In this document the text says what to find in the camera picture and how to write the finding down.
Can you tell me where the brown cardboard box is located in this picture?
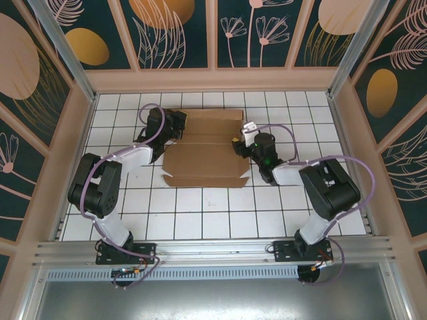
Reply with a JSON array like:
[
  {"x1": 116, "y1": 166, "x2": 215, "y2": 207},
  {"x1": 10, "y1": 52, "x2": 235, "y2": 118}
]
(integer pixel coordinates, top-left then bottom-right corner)
[{"x1": 161, "y1": 109, "x2": 251, "y2": 189}]

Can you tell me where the small circuit board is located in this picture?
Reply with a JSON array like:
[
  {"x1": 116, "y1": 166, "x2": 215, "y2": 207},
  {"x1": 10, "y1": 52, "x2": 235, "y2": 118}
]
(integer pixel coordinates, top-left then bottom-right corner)
[{"x1": 111, "y1": 266, "x2": 141, "y2": 277}]

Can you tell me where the grey metal sheet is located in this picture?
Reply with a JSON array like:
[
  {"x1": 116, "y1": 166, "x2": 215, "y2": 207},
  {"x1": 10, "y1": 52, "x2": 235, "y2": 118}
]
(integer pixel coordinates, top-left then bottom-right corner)
[{"x1": 33, "y1": 279, "x2": 401, "y2": 320}]

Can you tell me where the aluminium side rail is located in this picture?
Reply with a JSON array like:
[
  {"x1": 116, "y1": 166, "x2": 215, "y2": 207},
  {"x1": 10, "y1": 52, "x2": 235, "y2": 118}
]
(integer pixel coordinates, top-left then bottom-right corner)
[
  {"x1": 53, "y1": 95, "x2": 99, "y2": 241},
  {"x1": 326, "y1": 95, "x2": 374, "y2": 234}
]

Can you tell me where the aluminium mounting rail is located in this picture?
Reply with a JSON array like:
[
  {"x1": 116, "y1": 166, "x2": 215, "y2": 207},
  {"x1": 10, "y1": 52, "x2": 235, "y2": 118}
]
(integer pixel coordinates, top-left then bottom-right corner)
[{"x1": 32, "y1": 235, "x2": 396, "y2": 267}]

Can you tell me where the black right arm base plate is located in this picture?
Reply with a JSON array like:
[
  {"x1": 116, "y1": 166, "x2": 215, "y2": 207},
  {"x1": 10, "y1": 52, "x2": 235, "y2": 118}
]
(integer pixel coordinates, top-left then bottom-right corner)
[{"x1": 272, "y1": 239, "x2": 334, "y2": 263}]

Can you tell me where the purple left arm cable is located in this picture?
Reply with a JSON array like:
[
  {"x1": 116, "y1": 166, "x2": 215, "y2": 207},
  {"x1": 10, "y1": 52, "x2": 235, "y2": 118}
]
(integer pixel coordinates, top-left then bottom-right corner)
[{"x1": 79, "y1": 103, "x2": 167, "y2": 290}]

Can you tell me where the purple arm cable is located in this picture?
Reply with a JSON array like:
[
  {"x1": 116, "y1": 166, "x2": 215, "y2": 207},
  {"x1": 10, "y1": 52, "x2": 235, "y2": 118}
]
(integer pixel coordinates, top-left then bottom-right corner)
[
  {"x1": 79, "y1": 103, "x2": 167, "y2": 290},
  {"x1": 256, "y1": 123, "x2": 378, "y2": 287}
]

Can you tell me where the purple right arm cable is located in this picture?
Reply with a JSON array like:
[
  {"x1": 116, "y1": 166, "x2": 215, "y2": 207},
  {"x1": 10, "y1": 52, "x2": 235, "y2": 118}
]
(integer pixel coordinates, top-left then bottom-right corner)
[{"x1": 256, "y1": 123, "x2": 378, "y2": 287}]

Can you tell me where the aluminium frame post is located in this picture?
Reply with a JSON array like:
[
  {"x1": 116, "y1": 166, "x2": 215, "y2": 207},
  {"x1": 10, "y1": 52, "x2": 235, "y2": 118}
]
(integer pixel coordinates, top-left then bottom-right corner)
[
  {"x1": 28, "y1": 0, "x2": 98, "y2": 103},
  {"x1": 326, "y1": 0, "x2": 381, "y2": 99}
]

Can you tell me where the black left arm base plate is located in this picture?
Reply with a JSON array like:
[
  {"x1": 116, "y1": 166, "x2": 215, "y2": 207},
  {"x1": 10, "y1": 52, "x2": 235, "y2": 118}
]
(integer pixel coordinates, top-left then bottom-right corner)
[{"x1": 95, "y1": 242, "x2": 157, "y2": 265}]

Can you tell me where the grey slotted cable duct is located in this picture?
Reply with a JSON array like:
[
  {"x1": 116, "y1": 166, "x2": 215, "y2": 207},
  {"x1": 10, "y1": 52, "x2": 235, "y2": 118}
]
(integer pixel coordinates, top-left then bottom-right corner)
[{"x1": 47, "y1": 265, "x2": 300, "y2": 281}]

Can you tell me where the yellow connector with wires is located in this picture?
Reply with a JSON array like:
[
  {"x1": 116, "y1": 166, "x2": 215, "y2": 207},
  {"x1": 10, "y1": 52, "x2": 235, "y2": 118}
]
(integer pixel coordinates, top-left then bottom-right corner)
[{"x1": 312, "y1": 258, "x2": 335, "y2": 271}]

